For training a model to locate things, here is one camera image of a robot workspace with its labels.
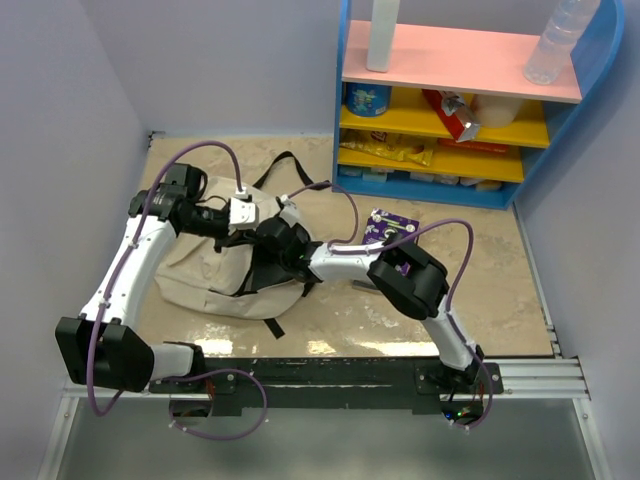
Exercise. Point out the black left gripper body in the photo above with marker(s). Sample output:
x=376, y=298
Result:
x=224, y=239

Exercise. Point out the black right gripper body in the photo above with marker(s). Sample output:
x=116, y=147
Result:
x=263, y=255

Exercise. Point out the beige canvas backpack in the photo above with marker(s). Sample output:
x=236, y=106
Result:
x=238, y=282

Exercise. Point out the purple paperback book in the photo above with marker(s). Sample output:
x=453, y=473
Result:
x=382, y=224

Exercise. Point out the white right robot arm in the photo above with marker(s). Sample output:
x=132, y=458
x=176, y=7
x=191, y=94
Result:
x=410, y=278

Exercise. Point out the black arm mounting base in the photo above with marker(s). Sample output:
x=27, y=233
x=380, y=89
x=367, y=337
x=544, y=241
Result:
x=363, y=383

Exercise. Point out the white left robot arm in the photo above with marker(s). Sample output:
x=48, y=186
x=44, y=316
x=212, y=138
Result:
x=100, y=346

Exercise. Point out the yellow chips bag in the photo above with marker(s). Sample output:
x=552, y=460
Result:
x=390, y=146

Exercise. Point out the dark blue bottom book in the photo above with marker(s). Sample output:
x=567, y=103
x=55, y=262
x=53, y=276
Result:
x=364, y=285

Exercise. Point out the blue round can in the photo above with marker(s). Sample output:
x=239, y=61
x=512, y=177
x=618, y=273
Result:
x=367, y=100

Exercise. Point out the blue shelf unit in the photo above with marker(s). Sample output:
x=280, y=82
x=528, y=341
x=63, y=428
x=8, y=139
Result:
x=467, y=62

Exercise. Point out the red snack carton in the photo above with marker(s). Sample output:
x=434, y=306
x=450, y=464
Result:
x=455, y=114

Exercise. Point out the red flat box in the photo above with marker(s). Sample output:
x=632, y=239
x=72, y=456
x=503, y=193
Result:
x=485, y=147

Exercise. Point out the white tall bottle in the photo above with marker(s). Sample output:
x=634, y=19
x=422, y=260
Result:
x=382, y=29

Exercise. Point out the white cup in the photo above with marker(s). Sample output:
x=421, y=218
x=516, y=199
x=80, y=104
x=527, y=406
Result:
x=495, y=111

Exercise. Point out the clear plastic water bottle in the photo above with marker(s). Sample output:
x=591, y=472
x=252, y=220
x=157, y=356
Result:
x=564, y=28

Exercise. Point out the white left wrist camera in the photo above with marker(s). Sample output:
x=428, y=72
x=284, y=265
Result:
x=243, y=214

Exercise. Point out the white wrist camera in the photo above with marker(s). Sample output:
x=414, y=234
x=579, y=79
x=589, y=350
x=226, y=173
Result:
x=243, y=214
x=289, y=211

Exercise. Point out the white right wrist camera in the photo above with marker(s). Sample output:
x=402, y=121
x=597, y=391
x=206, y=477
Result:
x=289, y=211

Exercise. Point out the aluminium rail frame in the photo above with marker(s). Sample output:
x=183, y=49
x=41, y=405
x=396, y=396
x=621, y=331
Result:
x=538, y=379

